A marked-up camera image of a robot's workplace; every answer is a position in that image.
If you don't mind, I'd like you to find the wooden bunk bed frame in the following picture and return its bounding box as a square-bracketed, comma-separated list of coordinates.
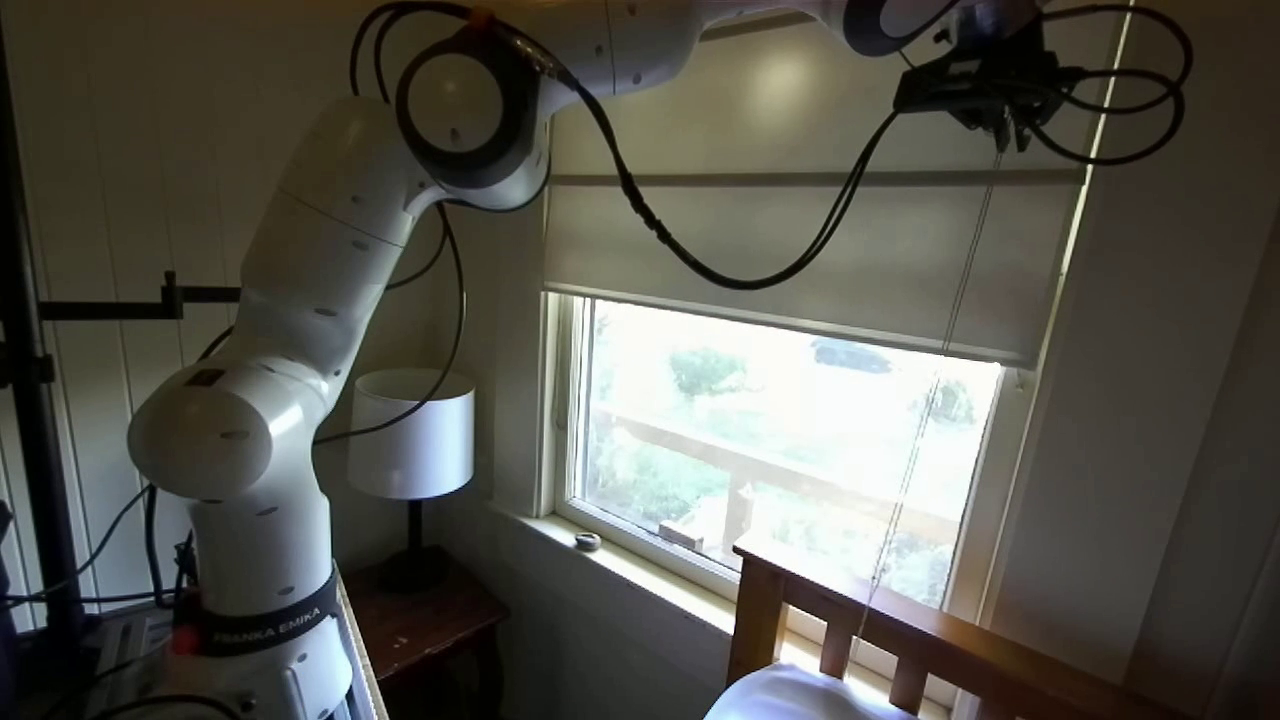
[725, 534, 1193, 720]

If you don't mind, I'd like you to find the beige fabric roman blind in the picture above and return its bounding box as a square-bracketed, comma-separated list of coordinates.
[536, 0, 1139, 370]

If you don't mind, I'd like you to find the white shade table lamp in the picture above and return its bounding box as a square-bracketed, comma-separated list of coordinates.
[345, 369, 480, 590]

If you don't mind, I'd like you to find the black camera stand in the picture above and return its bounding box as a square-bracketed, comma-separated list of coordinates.
[0, 23, 248, 720]

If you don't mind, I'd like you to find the dark wooden nightstand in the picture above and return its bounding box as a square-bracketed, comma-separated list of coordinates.
[338, 548, 513, 720]

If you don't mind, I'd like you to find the white window frame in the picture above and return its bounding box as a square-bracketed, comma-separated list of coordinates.
[531, 284, 1046, 671]

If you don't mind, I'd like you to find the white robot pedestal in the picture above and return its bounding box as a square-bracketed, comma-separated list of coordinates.
[74, 582, 390, 720]

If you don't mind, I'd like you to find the thin blind pull cord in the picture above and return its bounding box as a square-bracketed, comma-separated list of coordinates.
[853, 140, 1008, 645]

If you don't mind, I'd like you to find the thick black gripper cable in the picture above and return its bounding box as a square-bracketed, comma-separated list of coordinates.
[531, 0, 1200, 291]

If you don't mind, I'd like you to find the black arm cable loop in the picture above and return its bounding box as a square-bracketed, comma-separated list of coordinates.
[311, 0, 480, 451]

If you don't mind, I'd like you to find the black base cable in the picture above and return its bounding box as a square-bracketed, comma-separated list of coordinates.
[0, 476, 195, 619]

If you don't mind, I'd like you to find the white pillow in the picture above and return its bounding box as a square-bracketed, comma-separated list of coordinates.
[699, 660, 919, 720]

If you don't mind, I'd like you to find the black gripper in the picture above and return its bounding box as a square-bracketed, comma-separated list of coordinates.
[976, 23, 1073, 161]

